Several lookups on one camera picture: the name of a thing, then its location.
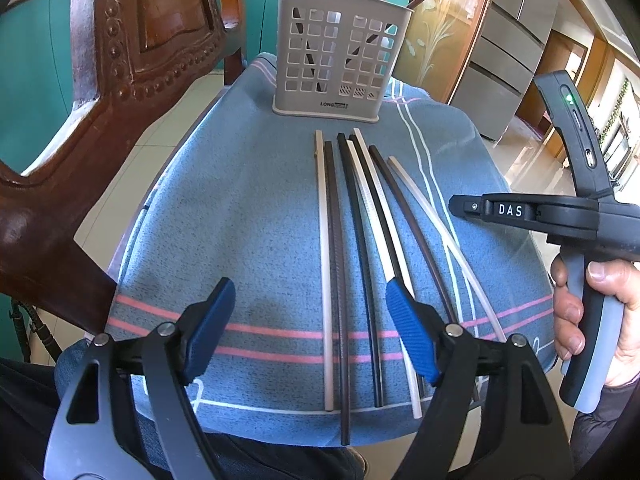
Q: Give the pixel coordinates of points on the person's right forearm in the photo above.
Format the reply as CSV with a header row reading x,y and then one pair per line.
x,y
610,435

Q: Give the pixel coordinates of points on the black chopstick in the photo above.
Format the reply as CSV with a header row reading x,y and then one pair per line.
x,y
386,240
361,270

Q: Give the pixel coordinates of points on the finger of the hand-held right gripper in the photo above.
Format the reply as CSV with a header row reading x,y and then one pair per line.
x,y
462,205

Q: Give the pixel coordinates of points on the dark brown chopstick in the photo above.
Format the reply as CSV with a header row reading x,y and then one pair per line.
x,y
425,255
339,285

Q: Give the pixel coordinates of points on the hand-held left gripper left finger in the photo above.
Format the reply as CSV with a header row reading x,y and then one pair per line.
x,y
212,320

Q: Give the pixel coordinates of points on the black metal stand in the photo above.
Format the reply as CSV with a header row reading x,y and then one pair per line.
x,y
30,330

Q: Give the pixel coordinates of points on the person's dark clothing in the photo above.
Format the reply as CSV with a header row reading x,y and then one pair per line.
x,y
20,410

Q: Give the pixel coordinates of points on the blue striped towel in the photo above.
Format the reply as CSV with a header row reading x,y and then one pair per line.
x,y
250,210

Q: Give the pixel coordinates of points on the stainless steel refrigerator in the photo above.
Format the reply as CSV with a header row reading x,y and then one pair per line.
x,y
505,35

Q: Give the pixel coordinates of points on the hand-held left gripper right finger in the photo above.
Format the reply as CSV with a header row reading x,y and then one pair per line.
x,y
410,330

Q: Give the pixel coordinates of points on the beige chopstick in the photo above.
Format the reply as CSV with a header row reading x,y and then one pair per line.
x,y
324,260

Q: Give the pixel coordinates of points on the green hanging plant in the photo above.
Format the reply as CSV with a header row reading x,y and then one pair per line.
x,y
617,115

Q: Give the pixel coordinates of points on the person's right hand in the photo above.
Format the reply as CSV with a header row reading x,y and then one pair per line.
x,y
617,280

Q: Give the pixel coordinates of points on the carved wooden chair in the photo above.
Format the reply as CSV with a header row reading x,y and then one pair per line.
x,y
50,240

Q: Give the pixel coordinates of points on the teal cabinet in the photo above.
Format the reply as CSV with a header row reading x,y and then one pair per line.
x,y
40,85

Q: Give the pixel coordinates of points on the translucent white chopstick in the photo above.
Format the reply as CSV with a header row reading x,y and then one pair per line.
x,y
457,260

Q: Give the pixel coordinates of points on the etched glass door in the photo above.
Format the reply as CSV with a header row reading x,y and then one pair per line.
x,y
440,35

